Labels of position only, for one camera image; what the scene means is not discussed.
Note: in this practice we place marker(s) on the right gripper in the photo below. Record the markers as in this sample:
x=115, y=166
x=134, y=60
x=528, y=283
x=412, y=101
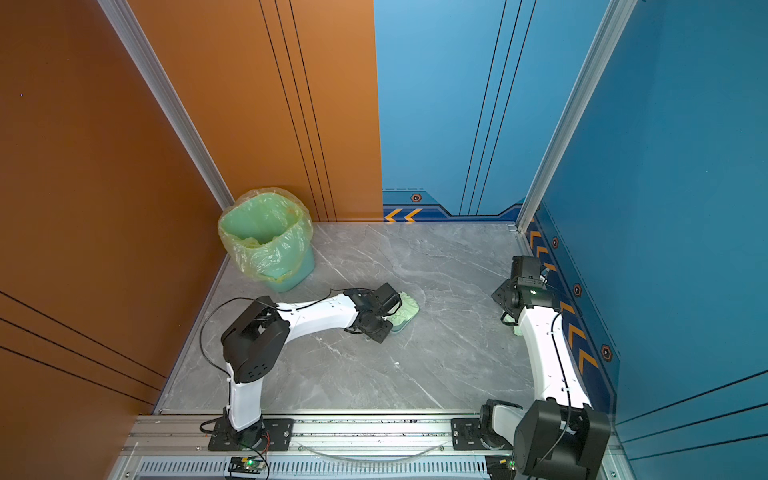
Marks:
x=499, y=293

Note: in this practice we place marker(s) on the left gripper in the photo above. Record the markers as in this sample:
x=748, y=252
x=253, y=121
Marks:
x=382, y=336

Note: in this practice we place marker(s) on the teal dustpan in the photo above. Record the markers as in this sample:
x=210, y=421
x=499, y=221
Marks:
x=401, y=327

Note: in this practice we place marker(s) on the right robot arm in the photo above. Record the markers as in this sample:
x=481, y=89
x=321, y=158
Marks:
x=561, y=435

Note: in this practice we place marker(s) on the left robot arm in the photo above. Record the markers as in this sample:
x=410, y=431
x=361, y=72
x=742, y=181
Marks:
x=253, y=343

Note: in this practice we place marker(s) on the green trash bin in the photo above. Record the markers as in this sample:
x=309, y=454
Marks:
x=288, y=264

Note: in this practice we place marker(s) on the right circuit board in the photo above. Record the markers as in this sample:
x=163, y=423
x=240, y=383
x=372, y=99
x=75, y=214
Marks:
x=500, y=468

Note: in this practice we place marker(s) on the circuit board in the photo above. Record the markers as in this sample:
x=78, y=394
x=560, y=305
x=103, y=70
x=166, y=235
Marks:
x=249, y=467
x=500, y=468

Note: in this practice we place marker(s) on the left circuit board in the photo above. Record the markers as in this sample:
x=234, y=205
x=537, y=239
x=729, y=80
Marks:
x=249, y=467

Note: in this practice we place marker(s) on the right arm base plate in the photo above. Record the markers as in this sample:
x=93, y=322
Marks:
x=467, y=435

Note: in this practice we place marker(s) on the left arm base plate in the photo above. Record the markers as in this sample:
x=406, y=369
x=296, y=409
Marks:
x=270, y=433

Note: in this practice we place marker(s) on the aluminium frame rail front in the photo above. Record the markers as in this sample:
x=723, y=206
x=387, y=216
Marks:
x=407, y=444

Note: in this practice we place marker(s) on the right aluminium corner post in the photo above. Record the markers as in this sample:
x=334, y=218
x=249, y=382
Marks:
x=608, y=34

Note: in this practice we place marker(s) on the aluminium corner post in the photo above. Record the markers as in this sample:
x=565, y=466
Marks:
x=608, y=34
x=127, y=27

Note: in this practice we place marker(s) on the left aluminium corner post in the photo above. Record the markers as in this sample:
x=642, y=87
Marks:
x=127, y=27

